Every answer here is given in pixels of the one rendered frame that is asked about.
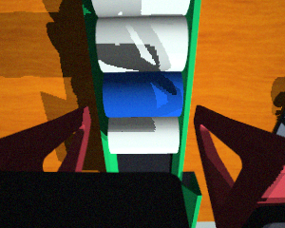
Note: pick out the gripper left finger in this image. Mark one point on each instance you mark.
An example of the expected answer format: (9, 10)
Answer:
(26, 150)

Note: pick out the white cylinder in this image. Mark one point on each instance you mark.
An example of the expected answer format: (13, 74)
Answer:
(143, 135)
(142, 43)
(125, 8)

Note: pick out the dark blue plastic bar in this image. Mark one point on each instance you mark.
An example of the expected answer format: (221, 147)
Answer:
(143, 94)

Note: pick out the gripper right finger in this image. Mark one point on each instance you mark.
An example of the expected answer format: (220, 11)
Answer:
(261, 180)

